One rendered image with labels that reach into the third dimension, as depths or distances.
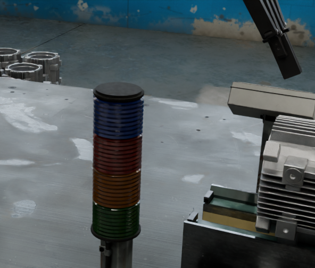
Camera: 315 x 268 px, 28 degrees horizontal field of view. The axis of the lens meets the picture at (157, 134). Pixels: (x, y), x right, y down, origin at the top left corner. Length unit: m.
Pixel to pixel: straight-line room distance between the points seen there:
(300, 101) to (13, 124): 0.89
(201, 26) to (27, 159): 5.27
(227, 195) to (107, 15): 5.94
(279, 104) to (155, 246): 0.36
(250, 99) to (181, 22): 5.55
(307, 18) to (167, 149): 5.02
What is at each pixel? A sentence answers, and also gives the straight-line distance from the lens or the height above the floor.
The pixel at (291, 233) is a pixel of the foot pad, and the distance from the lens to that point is 0.98.
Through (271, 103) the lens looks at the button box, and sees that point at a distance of 1.25.
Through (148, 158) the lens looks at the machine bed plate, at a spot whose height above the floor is 0.80.
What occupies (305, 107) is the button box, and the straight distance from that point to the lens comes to 1.24.
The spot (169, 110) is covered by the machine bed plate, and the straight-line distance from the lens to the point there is 1.95.
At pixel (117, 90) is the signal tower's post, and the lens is 0.74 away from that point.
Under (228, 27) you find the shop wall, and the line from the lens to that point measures 6.70.
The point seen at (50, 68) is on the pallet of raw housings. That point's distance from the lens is 3.49.
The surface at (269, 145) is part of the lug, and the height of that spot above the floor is 1.09.
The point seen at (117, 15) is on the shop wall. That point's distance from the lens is 6.98.
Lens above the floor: 1.44
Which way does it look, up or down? 21 degrees down
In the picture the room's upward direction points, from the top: 3 degrees clockwise
